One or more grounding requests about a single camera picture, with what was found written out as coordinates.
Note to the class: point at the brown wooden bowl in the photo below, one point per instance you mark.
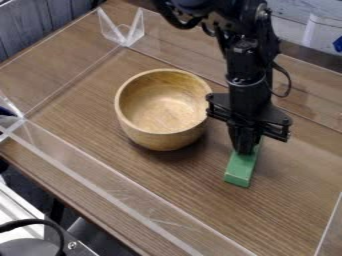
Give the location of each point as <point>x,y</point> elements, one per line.
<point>161,108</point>

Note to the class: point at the clear acrylic corner bracket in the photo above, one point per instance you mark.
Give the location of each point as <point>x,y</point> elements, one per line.
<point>122,34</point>

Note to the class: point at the white bin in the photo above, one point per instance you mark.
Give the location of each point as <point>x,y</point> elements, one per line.
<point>324,34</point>

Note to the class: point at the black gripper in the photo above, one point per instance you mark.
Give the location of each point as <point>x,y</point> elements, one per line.
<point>246,107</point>

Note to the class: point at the green rectangular block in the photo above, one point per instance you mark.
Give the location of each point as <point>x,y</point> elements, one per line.
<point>241,166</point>

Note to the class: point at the grey metal bracket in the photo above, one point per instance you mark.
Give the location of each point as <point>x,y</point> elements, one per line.
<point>74,246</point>

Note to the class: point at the clear acrylic front wall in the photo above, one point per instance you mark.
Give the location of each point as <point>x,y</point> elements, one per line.
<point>157,215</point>

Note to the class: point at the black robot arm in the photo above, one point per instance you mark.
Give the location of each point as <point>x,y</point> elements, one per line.
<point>241,25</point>

